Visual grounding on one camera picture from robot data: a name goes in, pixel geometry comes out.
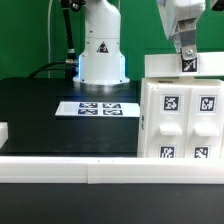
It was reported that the white marker sheet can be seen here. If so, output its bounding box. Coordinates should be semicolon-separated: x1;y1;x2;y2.
55;101;140;118

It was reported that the white cabinet box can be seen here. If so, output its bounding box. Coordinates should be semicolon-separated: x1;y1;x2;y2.
137;78;224;158

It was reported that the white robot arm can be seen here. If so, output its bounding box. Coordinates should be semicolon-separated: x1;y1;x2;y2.
60;0;205;91

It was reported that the white frame border wall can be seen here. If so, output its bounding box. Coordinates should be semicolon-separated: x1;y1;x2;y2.
0;156;224;184

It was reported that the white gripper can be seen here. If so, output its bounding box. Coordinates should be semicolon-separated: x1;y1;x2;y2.
156;0;206;61

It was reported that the black cable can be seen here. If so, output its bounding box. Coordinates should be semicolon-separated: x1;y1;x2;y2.
28;0;79;79

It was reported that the white cable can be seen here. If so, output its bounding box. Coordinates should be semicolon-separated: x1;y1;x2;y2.
47;0;54;79

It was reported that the white cabinet door panel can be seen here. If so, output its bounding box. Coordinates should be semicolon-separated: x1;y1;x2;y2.
146;87;188;158
185;87;224;159

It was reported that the white cabinet top block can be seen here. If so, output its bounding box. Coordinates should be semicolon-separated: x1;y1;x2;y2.
145;52;224;78

